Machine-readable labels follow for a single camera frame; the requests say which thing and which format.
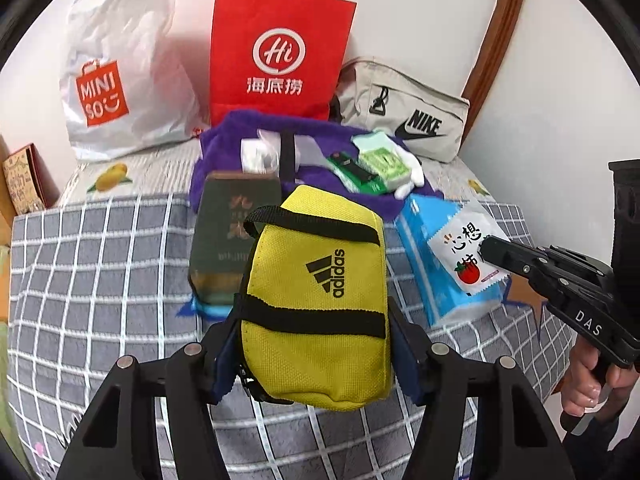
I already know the red paper shopping bag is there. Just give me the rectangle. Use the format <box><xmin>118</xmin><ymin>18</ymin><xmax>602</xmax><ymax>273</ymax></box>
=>
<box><xmin>209</xmin><ymin>0</ymin><xmax>358</xmax><ymax>128</ymax></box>

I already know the light green tissue packet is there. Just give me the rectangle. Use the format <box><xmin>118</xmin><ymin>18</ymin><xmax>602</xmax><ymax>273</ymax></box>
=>
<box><xmin>360</xmin><ymin>146</ymin><xmax>413</xmax><ymax>187</ymax></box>

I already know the black plain band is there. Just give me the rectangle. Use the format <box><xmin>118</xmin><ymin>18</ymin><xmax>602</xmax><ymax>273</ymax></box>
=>
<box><xmin>327</xmin><ymin>154</ymin><xmax>373</xmax><ymax>181</ymax></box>

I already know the white plastic shopping bag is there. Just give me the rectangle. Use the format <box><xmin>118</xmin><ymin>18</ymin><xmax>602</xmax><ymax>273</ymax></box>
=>
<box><xmin>59</xmin><ymin>0</ymin><xmax>201</xmax><ymax>162</ymax></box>

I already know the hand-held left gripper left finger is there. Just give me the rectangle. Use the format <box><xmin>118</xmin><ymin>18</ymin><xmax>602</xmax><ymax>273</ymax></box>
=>
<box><xmin>56</xmin><ymin>300</ymin><xmax>251</xmax><ymax>480</ymax></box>

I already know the grey checked cloth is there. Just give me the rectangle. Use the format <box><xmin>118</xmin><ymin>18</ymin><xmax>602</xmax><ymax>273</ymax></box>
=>
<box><xmin>0</xmin><ymin>192</ymin><xmax>576</xmax><ymax>480</ymax></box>

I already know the purple towel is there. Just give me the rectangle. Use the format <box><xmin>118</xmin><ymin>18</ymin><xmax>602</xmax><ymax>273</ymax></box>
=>
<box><xmin>189</xmin><ymin>109</ymin><xmax>443</xmax><ymax>216</ymax></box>

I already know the wooden bed headboard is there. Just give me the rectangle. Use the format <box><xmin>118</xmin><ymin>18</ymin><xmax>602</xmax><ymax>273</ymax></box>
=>
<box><xmin>0</xmin><ymin>132</ymin><xmax>16</xmax><ymax>231</ymax></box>

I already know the mango print tablecloth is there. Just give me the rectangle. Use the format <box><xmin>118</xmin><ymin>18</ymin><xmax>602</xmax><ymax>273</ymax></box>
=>
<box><xmin>52</xmin><ymin>152</ymin><xmax>501</xmax><ymax>211</ymax></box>

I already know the yellow pouch with black stripes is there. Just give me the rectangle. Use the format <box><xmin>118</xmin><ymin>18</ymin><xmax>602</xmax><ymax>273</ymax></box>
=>
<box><xmin>240</xmin><ymin>185</ymin><xmax>393</xmax><ymax>413</ymax></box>

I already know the dark green packet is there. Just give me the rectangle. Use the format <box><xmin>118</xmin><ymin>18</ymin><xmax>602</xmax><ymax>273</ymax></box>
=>
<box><xmin>327</xmin><ymin>152</ymin><xmax>396</xmax><ymax>196</ymax></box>

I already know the white tissue block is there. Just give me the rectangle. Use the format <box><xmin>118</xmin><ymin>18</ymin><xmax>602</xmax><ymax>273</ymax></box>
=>
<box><xmin>295</xmin><ymin>137</ymin><xmax>328</xmax><ymax>167</ymax></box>

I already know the person's right hand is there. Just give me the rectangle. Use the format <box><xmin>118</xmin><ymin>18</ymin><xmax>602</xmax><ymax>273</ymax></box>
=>
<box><xmin>560</xmin><ymin>345</ymin><xmax>640</xmax><ymax>418</ymax></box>

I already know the person's right forearm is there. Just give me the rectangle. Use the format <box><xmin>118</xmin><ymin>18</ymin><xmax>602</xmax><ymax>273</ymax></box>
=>
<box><xmin>575</xmin><ymin>407</ymin><xmax>640</xmax><ymax>480</ymax></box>

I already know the white mesh bath sponge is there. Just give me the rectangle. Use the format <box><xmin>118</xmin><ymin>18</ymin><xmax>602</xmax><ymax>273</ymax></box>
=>
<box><xmin>239</xmin><ymin>129</ymin><xmax>282</xmax><ymax>173</ymax></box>

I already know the patterned pink book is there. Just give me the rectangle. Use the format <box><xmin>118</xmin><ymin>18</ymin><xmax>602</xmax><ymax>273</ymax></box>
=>
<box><xmin>1</xmin><ymin>143</ymin><xmax>51</xmax><ymax>216</ymax></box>

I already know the dark green tin box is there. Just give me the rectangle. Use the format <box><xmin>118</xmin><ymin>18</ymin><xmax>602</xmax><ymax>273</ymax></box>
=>
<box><xmin>187</xmin><ymin>170</ymin><xmax>283</xmax><ymax>308</ymax></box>

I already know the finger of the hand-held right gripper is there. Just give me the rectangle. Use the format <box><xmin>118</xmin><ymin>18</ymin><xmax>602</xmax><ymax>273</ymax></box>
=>
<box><xmin>477</xmin><ymin>234</ymin><xmax>568</xmax><ymax>293</ymax></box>

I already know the grey waist bag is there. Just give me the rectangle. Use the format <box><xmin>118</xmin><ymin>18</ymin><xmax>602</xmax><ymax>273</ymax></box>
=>
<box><xmin>332</xmin><ymin>57</ymin><xmax>472</xmax><ymax>162</ymax></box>

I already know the white fruit print sachet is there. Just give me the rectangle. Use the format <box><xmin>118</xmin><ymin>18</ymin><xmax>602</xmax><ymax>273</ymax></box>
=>
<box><xmin>426</xmin><ymin>199</ymin><xmax>512</xmax><ymax>302</ymax></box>

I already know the brown wooden door frame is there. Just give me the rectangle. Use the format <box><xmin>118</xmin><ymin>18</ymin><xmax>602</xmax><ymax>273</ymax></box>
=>
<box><xmin>460</xmin><ymin>0</ymin><xmax>532</xmax><ymax>161</ymax></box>

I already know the blue tissue pack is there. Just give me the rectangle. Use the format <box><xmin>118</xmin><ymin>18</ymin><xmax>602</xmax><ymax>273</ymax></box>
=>
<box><xmin>395</xmin><ymin>194</ymin><xmax>511</xmax><ymax>328</ymax></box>

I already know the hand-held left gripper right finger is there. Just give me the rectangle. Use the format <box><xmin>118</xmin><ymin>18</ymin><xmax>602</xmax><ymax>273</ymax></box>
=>
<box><xmin>387</xmin><ymin>300</ymin><xmax>576</xmax><ymax>480</ymax></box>

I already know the white glove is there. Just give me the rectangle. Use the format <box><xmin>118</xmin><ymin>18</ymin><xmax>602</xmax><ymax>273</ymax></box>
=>
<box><xmin>392</xmin><ymin>142</ymin><xmax>427</xmax><ymax>200</ymax></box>

